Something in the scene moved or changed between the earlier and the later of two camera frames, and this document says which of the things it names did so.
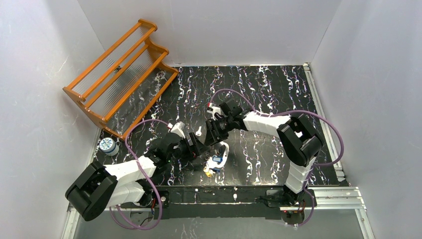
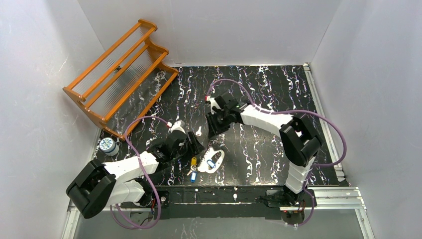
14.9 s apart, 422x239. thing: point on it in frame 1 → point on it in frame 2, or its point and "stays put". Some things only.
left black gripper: x=192 y=147 stays put
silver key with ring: x=198 y=133 stays put
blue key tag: x=216 y=158 → x=193 y=177
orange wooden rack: x=120 y=88 stays put
